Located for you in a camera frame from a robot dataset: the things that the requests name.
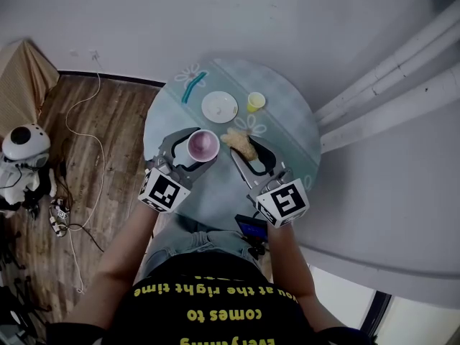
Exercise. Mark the yellow paper cup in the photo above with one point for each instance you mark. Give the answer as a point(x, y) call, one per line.
point(256, 102)

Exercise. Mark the white wall socket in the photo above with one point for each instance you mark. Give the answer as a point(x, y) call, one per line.
point(95, 55)

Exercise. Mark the beige cloth-covered furniture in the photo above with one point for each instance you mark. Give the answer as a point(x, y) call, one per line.
point(21, 81)

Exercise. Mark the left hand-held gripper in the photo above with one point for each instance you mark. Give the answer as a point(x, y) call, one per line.
point(163, 192)

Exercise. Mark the person's left forearm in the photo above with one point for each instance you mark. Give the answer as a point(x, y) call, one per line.
point(125, 250)

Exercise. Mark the round table with light-blue cloth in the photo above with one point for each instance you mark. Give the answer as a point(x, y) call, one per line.
point(287, 128)

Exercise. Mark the black window frame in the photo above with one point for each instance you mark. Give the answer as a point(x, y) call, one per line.
point(375, 315)

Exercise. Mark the black tripod stand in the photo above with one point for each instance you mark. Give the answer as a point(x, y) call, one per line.
point(14, 300)

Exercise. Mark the white round plate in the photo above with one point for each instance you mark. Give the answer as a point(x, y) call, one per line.
point(219, 107)

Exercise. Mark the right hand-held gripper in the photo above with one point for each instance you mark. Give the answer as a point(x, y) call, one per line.
point(284, 203)

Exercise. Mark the white round-headed robot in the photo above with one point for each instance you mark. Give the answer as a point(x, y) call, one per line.
point(14, 189)

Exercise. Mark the thin white wall pipe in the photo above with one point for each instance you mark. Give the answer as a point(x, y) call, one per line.
point(395, 72)
point(388, 58)

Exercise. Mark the red plastic cup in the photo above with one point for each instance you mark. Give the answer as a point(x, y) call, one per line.
point(203, 146)

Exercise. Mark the black device with blue screen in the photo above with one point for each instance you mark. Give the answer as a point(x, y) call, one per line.
point(253, 228)

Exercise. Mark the person's grey jeans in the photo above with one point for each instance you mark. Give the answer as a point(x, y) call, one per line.
point(187, 243)

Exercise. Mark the small white patterned block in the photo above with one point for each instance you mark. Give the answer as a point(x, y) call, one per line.
point(63, 213)

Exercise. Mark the person's black printed shirt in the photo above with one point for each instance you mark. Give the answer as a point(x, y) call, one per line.
point(154, 325)

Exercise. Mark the white power strip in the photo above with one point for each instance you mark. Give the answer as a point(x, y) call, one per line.
point(57, 225)

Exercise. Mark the person's right forearm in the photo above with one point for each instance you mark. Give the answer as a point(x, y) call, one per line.
point(289, 264)

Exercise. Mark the thick white wall pipe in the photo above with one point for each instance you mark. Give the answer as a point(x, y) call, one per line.
point(395, 108)

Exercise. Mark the teal curved brush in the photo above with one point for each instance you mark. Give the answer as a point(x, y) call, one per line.
point(192, 86)

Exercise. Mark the tan bread piece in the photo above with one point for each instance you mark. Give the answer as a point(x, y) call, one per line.
point(239, 144)

